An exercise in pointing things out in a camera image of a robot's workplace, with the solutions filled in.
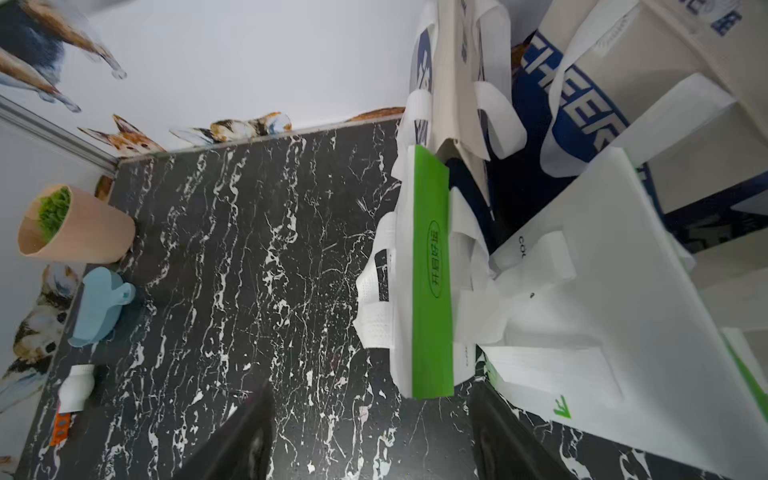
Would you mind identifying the blue white bag middle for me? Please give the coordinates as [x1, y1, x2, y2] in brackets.
[513, 1, 767, 213]

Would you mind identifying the blue white bag right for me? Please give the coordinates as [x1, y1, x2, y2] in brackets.
[663, 173, 767, 332]

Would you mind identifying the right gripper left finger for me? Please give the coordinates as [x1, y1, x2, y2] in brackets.
[173, 383, 275, 480]

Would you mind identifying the blue white bag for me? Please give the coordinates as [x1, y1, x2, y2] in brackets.
[663, 173, 767, 332]
[397, 1, 527, 187]
[513, 1, 767, 213]

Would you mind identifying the small white orange bottle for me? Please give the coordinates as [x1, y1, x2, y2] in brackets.
[50, 364, 95, 446]

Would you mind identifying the terracotta pot with plant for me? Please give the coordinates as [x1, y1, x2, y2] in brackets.
[17, 184, 136, 264]

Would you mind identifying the green white takeout bag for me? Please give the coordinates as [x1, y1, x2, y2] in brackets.
[352, 89, 481, 401]

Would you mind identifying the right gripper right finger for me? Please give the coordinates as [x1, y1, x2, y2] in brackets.
[469, 383, 574, 480]

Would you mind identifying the blue white bag left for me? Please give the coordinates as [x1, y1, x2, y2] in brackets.
[397, 1, 527, 187]

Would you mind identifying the light blue dustpan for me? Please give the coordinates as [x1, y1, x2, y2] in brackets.
[68, 267, 136, 348]

